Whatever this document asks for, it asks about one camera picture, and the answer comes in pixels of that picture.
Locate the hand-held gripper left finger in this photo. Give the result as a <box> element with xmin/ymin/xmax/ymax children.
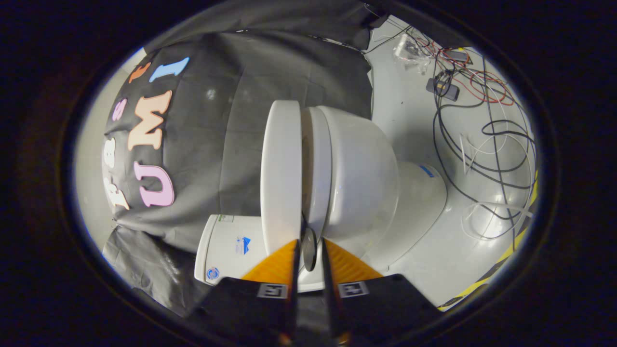
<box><xmin>186</xmin><ymin>239</ymin><xmax>302</xmax><ymax>345</ymax></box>

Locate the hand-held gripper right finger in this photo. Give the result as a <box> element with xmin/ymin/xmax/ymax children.
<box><xmin>321</xmin><ymin>238</ymin><xmax>442</xmax><ymax>345</ymax></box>

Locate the black lid handle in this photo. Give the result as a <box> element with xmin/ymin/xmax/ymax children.
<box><xmin>300</xmin><ymin>212</ymin><xmax>318</xmax><ymax>272</ymax></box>

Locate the white toilet tank lid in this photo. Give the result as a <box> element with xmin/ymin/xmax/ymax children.
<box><xmin>194</xmin><ymin>214</ymin><xmax>217</xmax><ymax>286</ymax></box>

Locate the white toilet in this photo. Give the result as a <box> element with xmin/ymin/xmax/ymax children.
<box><xmin>194</xmin><ymin>105</ymin><xmax>448</xmax><ymax>294</ymax></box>

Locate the yellow black floor tape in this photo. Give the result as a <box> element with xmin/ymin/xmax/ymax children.
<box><xmin>436</xmin><ymin>169</ymin><xmax>539</xmax><ymax>311</ymax></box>

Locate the black backdrop cloth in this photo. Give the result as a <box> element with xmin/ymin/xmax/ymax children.
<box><xmin>102</xmin><ymin>0</ymin><xmax>389</xmax><ymax>314</ymax></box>

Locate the black power adapter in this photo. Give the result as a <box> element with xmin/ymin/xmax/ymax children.
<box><xmin>426</xmin><ymin>72</ymin><xmax>460</xmax><ymax>102</ymax></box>

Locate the clear plastic bag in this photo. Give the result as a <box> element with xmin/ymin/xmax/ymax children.
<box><xmin>393</xmin><ymin>34</ymin><xmax>431</xmax><ymax>75</ymax></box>

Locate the tangle of floor cables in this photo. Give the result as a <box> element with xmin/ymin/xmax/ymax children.
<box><xmin>364</xmin><ymin>24</ymin><xmax>538</xmax><ymax>241</ymax></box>

